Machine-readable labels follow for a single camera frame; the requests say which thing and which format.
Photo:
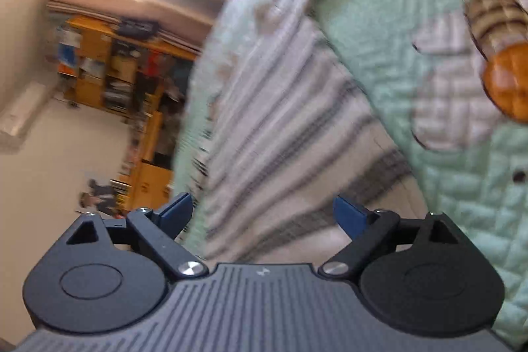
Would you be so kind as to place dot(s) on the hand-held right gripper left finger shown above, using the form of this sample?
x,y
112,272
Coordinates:
x,y
176,211

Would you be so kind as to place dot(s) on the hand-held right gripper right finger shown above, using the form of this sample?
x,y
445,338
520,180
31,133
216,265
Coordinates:
x,y
350,216

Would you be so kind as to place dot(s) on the white air conditioner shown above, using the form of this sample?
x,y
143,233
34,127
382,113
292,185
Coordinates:
x,y
22,115

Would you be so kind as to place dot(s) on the white black-striped sweater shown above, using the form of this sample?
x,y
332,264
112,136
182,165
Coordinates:
x,y
268,129

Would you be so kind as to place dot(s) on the wall poster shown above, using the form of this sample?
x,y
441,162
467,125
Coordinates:
x,y
97,197

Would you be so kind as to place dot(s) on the green quilted bee bedspread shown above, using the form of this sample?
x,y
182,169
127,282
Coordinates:
x,y
392,47

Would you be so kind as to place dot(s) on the wooden bookshelf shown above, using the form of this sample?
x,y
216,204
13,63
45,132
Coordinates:
x,y
107,63

